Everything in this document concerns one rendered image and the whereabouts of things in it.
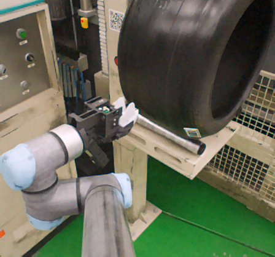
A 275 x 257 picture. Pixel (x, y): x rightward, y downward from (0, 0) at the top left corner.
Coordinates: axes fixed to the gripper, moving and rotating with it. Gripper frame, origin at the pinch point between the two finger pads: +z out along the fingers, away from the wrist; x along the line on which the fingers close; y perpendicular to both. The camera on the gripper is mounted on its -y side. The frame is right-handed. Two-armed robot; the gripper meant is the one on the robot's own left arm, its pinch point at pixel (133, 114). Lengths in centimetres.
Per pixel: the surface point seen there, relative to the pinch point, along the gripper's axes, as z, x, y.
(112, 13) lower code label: 27.6, 35.0, 14.2
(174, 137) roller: 24.2, 0.3, -19.8
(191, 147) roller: 24.2, -6.9, -20.1
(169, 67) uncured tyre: 8.0, -3.6, 11.9
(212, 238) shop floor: 67, -13, -106
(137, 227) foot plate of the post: 43, 24, -108
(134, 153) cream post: 38, 27, -50
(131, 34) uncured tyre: 9.0, 10.1, 16.7
